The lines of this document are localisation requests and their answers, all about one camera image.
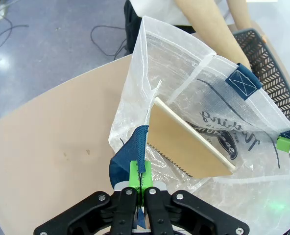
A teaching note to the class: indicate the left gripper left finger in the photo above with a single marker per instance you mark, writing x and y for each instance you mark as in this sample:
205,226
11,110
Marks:
96,213

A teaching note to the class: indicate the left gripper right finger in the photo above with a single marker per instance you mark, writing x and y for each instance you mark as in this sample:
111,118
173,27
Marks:
184,215

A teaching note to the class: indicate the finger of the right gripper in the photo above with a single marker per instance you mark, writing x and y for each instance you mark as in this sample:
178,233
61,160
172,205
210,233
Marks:
285,144

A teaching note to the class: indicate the kraft spiral notebook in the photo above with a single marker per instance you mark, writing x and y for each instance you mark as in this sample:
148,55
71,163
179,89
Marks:
184,144

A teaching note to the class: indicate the translucent white shopping bag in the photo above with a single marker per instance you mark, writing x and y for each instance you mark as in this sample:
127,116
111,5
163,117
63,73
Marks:
184,73

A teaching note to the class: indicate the person left forearm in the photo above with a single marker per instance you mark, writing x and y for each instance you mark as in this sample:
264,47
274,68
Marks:
238,12

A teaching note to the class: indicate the person right forearm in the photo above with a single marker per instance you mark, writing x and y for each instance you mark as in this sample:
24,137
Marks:
216,36

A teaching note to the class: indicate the dark grey plastic basket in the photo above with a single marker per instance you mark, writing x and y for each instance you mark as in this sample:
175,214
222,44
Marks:
272,73

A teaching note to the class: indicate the person in white t-shirt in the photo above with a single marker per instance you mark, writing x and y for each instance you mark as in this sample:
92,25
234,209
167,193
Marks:
132,31

